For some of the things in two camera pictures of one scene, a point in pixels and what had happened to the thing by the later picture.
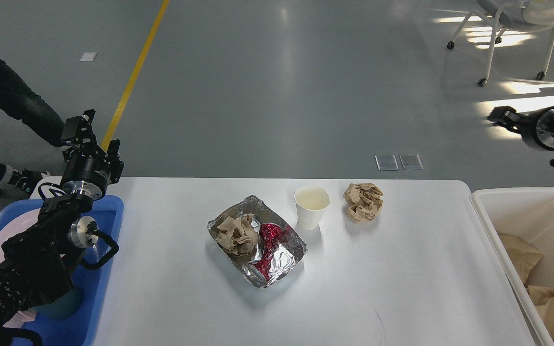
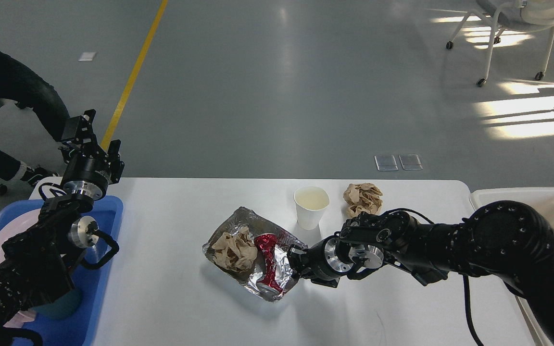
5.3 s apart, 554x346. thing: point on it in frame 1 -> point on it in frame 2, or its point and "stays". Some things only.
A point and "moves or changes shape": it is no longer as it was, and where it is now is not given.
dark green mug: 66,306 stays
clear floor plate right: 411,162 stays
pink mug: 20,316 stays
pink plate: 12,228 stays
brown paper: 237,235 -> 235,251
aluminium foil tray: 260,245 moves or changes shape
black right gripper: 549,129 -> 322,262
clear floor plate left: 386,162 stays
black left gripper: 85,175 stays
